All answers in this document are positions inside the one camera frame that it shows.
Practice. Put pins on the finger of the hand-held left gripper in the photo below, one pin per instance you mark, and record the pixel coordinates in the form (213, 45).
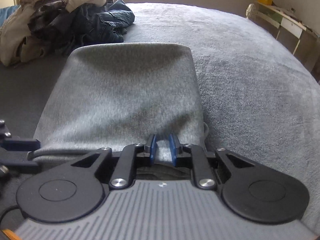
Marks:
(22, 145)
(15, 160)

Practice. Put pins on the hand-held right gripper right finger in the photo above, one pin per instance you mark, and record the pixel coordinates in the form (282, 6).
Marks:
(173, 150)

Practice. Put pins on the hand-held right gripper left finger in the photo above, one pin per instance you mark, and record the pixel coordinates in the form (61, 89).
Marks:
(152, 150)

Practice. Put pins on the grey sweatshirt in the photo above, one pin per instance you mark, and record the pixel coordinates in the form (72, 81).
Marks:
(120, 92)

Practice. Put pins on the grey bed blanket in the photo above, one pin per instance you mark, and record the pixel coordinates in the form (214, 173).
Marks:
(245, 80)

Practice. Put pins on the dark plaid shirt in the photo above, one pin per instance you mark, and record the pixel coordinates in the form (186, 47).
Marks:
(50, 22)

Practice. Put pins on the blue puffer jacket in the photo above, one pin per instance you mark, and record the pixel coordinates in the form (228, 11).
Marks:
(7, 15)

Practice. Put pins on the blue jeans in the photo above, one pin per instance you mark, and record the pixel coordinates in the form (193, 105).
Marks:
(105, 22)

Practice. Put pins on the white carved bedpost finial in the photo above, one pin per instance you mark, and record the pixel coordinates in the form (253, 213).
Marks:
(252, 10)

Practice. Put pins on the pale wooden desk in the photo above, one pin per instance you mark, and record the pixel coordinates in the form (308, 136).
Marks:
(290, 27)

